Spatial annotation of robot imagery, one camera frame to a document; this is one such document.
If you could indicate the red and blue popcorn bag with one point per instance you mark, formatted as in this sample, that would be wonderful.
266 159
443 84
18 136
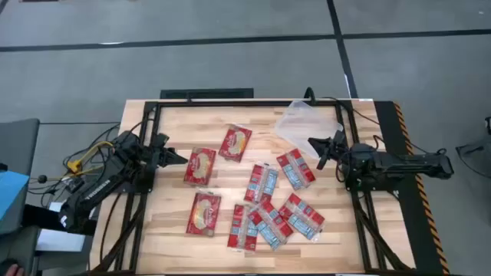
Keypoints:
238 230
302 216
295 168
262 183
271 227

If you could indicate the black yellow hazard strip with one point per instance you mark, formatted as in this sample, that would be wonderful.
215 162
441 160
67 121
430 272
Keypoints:
391 126

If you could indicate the clear plastic bin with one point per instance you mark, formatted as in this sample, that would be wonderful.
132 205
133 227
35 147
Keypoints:
303 122

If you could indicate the blue box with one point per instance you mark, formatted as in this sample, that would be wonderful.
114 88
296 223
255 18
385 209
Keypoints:
11 191

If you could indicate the person's hand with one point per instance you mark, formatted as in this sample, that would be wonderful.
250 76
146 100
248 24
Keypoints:
14 271

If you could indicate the black round knob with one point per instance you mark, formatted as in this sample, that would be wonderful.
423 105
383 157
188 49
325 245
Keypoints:
42 178

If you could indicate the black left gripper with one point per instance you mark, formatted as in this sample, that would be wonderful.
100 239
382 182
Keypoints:
159 151

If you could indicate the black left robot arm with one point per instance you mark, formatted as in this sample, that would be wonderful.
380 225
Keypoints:
111 172

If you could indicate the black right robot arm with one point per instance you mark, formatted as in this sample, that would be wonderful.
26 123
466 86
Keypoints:
399 165

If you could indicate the white paper sheet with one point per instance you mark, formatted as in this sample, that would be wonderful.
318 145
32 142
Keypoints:
61 240

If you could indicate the red butter popcorn bag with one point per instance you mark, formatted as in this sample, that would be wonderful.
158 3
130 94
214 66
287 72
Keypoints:
200 166
235 142
203 214

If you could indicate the black floor plate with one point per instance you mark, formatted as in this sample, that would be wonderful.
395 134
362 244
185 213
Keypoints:
207 93

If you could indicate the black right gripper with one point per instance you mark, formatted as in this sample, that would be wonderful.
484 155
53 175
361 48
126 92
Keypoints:
337 145

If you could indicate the black metal table frame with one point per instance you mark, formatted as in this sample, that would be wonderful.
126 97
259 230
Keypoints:
245 103

